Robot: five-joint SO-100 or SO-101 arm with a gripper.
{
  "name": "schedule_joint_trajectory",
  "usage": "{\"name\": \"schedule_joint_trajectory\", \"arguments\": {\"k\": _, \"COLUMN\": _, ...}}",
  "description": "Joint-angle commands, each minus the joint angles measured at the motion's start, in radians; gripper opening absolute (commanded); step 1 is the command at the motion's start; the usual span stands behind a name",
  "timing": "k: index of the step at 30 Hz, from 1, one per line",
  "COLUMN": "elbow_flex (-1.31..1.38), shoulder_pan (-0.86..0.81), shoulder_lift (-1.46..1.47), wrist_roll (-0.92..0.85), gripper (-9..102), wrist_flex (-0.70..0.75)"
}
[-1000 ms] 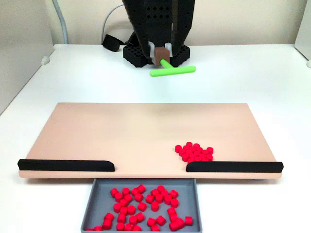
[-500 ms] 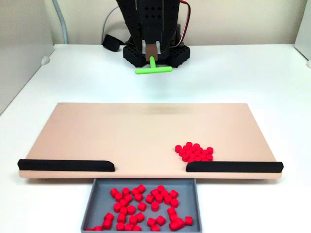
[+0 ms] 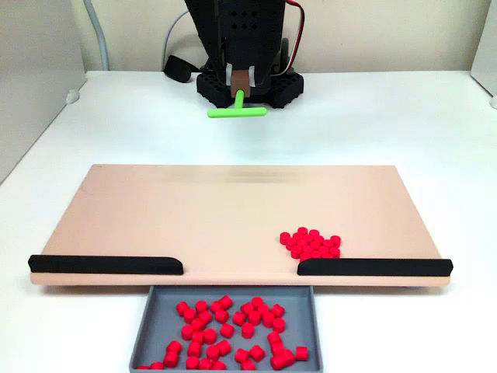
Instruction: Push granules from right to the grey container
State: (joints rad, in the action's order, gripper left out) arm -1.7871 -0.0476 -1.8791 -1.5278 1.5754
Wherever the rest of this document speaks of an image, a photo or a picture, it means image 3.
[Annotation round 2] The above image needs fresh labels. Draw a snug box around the red white black servo cable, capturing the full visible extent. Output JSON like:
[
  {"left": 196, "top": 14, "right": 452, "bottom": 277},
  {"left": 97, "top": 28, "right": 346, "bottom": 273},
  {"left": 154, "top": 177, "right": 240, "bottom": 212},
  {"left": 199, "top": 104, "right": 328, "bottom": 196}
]
[{"left": 281, "top": 0, "right": 307, "bottom": 77}]

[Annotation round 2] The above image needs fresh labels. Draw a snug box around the green T-shaped pusher tool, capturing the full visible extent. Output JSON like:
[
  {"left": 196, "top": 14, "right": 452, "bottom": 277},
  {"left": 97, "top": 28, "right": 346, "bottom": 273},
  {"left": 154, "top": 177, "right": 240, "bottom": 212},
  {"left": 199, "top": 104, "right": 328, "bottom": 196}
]
[{"left": 207, "top": 68, "right": 268, "bottom": 120}]

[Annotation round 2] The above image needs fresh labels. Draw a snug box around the black rail strip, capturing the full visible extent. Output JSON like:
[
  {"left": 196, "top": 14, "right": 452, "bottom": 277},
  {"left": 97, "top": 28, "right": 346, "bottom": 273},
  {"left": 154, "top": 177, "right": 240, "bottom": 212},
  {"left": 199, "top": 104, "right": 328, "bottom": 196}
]
[
  {"left": 27, "top": 254, "right": 184, "bottom": 276},
  {"left": 297, "top": 258, "right": 454, "bottom": 277}
]

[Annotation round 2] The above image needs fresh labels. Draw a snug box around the grey white hose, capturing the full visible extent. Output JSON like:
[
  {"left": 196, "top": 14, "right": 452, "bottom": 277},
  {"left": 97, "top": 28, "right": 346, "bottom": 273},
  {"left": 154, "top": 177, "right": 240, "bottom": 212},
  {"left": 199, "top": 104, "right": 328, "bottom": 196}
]
[{"left": 82, "top": 0, "right": 110, "bottom": 71}]

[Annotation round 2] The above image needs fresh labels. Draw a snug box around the thin white cable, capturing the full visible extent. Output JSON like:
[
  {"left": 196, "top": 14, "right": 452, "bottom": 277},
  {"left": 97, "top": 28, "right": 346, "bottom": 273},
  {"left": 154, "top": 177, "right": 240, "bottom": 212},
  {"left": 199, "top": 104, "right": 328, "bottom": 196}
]
[{"left": 161, "top": 9, "right": 191, "bottom": 73}]

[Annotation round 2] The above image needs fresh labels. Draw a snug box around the beige board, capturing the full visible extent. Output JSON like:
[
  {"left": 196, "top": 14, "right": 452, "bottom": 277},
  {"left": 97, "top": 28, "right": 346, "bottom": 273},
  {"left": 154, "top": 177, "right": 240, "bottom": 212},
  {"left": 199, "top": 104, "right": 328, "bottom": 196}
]
[{"left": 30, "top": 164, "right": 451, "bottom": 288}]

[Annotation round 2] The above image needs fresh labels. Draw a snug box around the grey tray container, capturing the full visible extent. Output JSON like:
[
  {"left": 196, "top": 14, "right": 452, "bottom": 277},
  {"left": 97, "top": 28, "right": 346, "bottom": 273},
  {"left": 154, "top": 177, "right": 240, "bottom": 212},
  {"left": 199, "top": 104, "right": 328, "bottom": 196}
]
[{"left": 128, "top": 285, "right": 325, "bottom": 371}]

